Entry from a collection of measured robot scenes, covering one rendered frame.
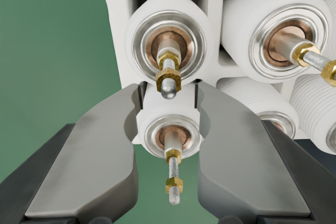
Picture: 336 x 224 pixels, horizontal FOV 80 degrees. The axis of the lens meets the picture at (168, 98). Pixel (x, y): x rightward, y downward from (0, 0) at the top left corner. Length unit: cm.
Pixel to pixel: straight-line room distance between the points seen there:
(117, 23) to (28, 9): 29
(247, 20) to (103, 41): 34
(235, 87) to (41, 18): 42
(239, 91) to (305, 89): 11
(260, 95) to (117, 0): 21
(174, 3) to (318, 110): 23
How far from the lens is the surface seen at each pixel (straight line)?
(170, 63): 16
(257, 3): 23
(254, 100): 27
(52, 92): 60
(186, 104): 26
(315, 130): 33
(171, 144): 25
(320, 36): 25
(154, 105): 26
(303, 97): 36
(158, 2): 21
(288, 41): 22
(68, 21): 51
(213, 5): 28
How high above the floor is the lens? 45
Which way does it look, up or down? 60 degrees down
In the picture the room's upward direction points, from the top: 179 degrees counter-clockwise
